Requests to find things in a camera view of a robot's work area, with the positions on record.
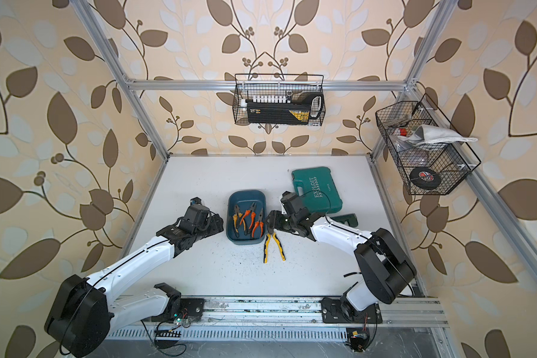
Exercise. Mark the black wire basket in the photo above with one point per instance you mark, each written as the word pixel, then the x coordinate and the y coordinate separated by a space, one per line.
pixel 279 88
pixel 453 161

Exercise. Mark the black yellow tool box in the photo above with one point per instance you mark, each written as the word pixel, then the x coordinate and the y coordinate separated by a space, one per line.
pixel 278 113

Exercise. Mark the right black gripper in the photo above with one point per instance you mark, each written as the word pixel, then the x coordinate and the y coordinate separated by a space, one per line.
pixel 274 220

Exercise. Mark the green clamp tool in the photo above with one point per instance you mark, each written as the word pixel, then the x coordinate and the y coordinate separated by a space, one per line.
pixel 348 219

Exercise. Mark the orange needle nose pliers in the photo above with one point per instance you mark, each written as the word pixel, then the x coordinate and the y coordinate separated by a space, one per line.
pixel 248 217

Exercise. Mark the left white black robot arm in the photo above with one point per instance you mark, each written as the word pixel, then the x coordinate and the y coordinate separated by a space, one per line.
pixel 87 309

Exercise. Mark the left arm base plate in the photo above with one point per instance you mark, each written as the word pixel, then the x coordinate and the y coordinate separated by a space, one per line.
pixel 184 309

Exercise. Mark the right black wire basket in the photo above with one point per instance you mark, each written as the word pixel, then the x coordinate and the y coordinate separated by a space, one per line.
pixel 453 161

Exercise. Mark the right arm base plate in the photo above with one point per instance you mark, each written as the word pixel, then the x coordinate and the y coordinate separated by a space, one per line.
pixel 340 311

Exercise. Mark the grey cloth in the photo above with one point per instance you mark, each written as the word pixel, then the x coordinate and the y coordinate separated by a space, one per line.
pixel 433 135

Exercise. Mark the dark teal storage tray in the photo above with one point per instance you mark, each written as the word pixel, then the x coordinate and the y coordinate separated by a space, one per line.
pixel 244 199

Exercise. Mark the black tape roll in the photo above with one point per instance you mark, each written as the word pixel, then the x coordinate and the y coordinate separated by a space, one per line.
pixel 425 178

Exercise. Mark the yellow combination pliers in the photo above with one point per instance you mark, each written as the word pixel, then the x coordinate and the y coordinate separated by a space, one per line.
pixel 237 219

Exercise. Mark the orange combination pliers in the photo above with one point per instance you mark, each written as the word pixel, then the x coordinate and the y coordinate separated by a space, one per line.
pixel 257 230

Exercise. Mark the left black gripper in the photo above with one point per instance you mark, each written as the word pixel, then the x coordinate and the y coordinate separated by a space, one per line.
pixel 208 222

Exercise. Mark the green plastic tool case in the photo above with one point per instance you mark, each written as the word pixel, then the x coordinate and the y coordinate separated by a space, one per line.
pixel 317 189

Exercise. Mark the aluminium front rail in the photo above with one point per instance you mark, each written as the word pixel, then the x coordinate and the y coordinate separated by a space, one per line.
pixel 273 311

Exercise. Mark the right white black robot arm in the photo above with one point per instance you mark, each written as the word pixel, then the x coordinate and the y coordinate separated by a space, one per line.
pixel 387 271

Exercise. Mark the back black wire basket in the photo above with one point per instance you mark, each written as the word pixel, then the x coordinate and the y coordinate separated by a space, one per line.
pixel 279 88

